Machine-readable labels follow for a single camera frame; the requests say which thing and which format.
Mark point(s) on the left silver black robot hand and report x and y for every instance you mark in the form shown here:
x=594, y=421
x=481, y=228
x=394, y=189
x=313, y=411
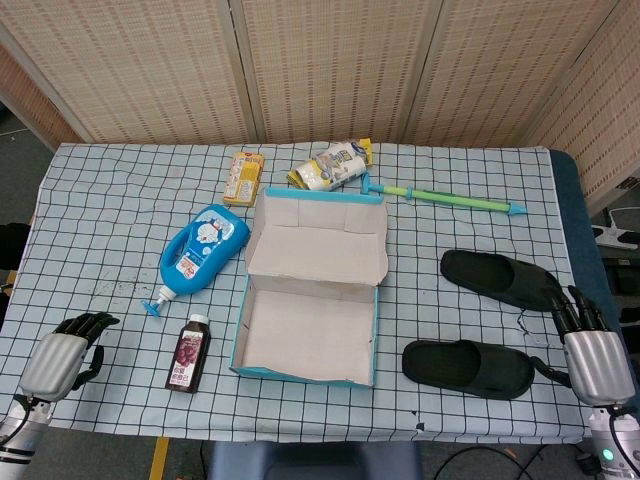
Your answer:
x=50, y=362

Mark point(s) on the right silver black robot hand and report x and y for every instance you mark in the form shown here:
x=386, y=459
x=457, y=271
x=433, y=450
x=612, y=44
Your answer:
x=597, y=362

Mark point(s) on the black slipper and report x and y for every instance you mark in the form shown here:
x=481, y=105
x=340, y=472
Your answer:
x=500, y=372
x=520, y=285

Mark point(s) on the blue cardboard shoe box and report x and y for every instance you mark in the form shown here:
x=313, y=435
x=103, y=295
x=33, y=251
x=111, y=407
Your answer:
x=305, y=330

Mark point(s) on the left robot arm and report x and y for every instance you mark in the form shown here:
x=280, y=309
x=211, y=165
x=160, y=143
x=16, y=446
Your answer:
x=22, y=430

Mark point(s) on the yellow snack box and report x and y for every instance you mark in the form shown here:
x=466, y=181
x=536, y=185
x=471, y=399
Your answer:
x=244, y=177

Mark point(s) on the black bulky object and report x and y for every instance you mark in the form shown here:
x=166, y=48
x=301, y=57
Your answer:
x=12, y=245

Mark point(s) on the white chair base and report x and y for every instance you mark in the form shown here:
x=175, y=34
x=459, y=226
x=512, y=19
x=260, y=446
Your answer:
x=620, y=230

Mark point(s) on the dark grape juice bottle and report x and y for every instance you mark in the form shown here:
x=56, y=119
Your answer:
x=187, y=357

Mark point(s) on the blue checkered tablecloth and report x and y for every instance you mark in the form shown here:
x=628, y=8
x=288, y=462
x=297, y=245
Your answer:
x=110, y=210

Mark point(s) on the blue cartoon pump bottle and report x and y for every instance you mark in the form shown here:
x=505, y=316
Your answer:
x=200, y=250

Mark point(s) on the green water squirter toy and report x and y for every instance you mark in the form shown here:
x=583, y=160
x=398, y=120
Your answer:
x=450, y=198

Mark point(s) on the blue seat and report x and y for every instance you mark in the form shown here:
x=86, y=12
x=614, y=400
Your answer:
x=315, y=462

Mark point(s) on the white yellow snack bag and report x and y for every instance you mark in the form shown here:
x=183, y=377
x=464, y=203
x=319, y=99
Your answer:
x=330, y=165

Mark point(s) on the woven bamboo folding screen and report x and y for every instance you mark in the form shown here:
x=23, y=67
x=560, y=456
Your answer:
x=325, y=65

